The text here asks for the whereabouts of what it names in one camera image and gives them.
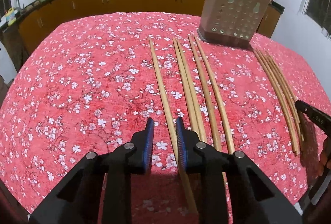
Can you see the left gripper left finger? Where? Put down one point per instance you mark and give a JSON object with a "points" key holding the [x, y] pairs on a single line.
{"points": [[134, 157]]}

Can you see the right window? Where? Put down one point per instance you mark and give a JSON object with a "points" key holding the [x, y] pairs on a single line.
{"points": [[319, 12]]}

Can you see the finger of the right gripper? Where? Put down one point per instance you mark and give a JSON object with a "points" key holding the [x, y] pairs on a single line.
{"points": [[319, 118]]}

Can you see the person hand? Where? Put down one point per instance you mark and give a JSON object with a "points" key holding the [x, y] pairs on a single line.
{"points": [[324, 162]]}

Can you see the red floral tablecloth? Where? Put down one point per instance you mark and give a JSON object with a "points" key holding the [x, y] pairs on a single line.
{"points": [[91, 84]]}

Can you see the yellow detergent bottle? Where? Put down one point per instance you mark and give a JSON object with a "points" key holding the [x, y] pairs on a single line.
{"points": [[10, 16]]}

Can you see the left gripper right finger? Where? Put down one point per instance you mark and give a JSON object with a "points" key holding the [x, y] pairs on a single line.
{"points": [[195, 155]]}

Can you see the beige perforated utensil holder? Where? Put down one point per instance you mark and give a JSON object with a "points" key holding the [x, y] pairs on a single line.
{"points": [[231, 23]]}

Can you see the lower wooden kitchen cabinets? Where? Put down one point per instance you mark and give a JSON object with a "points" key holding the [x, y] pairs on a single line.
{"points": [[33, 35]]}

